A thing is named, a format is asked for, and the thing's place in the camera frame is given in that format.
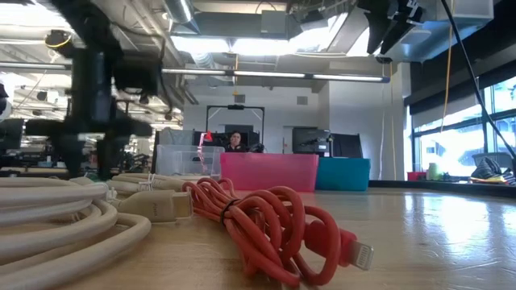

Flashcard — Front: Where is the black panel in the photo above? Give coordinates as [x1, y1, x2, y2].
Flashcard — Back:
[330, 133, 364, 159]

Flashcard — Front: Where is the black hanging cable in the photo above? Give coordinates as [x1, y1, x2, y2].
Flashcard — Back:
[439, 0, 516, 159]

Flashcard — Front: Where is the grey chair backrest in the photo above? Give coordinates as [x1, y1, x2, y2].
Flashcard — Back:
[471, 151, 514, 170]

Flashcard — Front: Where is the orange red cable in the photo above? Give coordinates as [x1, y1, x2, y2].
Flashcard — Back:
[181, 176, 375, 288]

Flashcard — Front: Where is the person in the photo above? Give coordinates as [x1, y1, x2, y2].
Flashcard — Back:
[224, 130, 249, 153]

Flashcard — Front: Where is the black monitor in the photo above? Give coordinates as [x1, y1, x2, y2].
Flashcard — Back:
[291, 127, 332, 155]

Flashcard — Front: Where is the long ceiling light bar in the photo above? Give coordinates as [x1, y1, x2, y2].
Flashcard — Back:
[160, 67, 391, 84]

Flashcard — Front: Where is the black desk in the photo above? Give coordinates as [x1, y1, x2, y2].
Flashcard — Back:
[368, 179, 516, 199]

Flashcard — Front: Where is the folded clothes pile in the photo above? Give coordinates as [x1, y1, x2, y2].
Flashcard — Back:
[469, 156, 516, 185]

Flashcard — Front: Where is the white cable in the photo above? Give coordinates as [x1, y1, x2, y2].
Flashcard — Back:
[0, 176, 194, 290]
[106, 172, 190, 193]

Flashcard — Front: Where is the pink plastic bin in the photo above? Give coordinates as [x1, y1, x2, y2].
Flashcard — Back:
[219, 151, 320, 193]

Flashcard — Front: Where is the yellow extension cord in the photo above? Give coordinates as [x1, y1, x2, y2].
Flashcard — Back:
[441, 0, 455, 134]

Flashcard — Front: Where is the teal plastic bin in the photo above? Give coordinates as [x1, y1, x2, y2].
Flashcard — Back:
[314, 157, 372, 192]

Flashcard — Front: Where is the silver ventilation duct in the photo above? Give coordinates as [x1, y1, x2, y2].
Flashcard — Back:
[160, 0, 202, 35]

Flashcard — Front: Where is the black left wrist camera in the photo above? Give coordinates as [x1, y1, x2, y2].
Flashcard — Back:
[114, 60, 163, 97]

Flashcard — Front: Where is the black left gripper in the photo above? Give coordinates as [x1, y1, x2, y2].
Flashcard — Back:
[24, 50, 153, 181]

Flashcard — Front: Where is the clear plastic bin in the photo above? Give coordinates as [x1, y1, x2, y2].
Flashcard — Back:
[155, 143, 225, 181]

